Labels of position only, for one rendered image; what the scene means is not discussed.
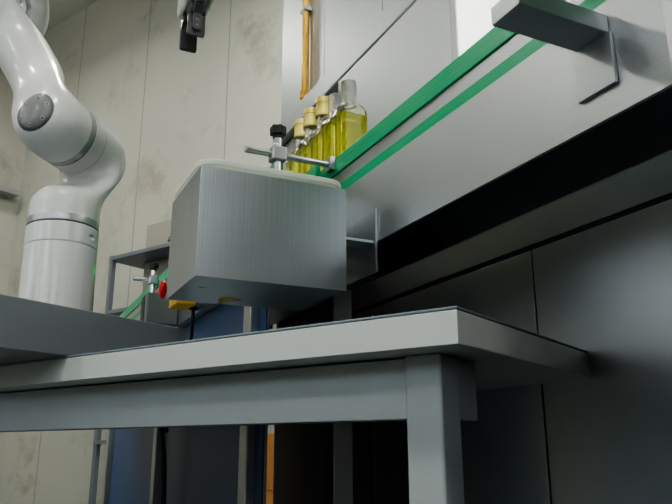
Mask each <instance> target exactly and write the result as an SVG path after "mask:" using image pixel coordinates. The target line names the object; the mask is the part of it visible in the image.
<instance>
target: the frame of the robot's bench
mask: <svg viewBox="0 0 672 504"><path fill-rule="evenodd" d="M477 420H478V417H477V398H476V380H475V365H474V364H473V363H469V362H464V361H459V360H458V359H457V358H456V357H454V356H449V355H445V354H440V353H434V354H422V355H411V356H406V358H405V359H395V360H383V361H371V362H360V363H348V364H336V365H325V366H313V367H301V368H290V369H278V370H266V371H255V372H243V373H232V374H220V375H208V376H197V377H185V378H173V379H162V380H150V381H138V382H127V383H115V384H103V385H92V386H80V387H69V388H57V389H45V390H34V391H22V392H10V393H0V432H28V431H64V430H100V429H135V428H171V427H206V426H242V425H277V424H313V423H348V422H384V421H407V439H408V475H409V504H464V483H463V463H462V442H461V421H477Z"/></svg>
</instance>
